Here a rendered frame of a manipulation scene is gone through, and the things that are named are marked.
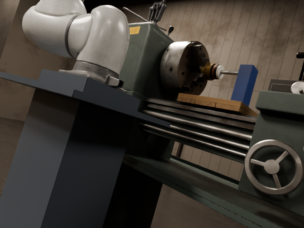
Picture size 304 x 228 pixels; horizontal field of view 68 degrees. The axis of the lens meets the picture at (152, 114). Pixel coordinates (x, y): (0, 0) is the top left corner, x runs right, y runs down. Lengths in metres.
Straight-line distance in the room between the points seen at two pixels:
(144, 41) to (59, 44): 0.52
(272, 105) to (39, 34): 0.79
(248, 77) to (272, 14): 2.69
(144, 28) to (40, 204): 0.96
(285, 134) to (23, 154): 0.81
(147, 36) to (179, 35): 2.89
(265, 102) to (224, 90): 2.66
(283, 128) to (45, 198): 0.71
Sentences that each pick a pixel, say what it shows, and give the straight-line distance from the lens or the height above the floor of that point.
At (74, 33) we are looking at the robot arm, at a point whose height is 0.94.
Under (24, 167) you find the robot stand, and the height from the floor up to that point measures 0.48.
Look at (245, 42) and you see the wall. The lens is 3.63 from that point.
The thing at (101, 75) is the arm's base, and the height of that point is 0.83.
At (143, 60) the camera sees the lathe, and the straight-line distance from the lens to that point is 1.21.
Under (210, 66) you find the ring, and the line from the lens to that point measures 1.21.
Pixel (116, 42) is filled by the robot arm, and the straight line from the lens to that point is 0.78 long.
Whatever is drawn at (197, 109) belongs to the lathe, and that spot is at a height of 0.84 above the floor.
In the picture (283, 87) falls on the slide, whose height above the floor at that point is 0.96.
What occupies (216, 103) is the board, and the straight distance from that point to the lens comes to 0.96.
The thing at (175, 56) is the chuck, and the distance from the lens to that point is 1.20.
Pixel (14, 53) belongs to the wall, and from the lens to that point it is 5.53.
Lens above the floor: 0.72
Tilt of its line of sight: 3 degrees up
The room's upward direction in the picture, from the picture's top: 16 degrees clockwise
